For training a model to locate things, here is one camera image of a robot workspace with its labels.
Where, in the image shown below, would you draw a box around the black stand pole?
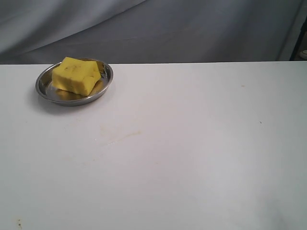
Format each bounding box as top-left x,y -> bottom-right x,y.
289,19 -> 307,61

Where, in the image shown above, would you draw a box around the yellow sponge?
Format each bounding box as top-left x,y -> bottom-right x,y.
52,57 -> 101,96

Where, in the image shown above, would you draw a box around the stainless steel round pan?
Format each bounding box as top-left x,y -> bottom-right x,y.
35,58 -> 114,106

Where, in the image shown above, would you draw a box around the grey backdrop cloth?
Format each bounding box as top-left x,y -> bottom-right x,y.
0,0 -> 307,64

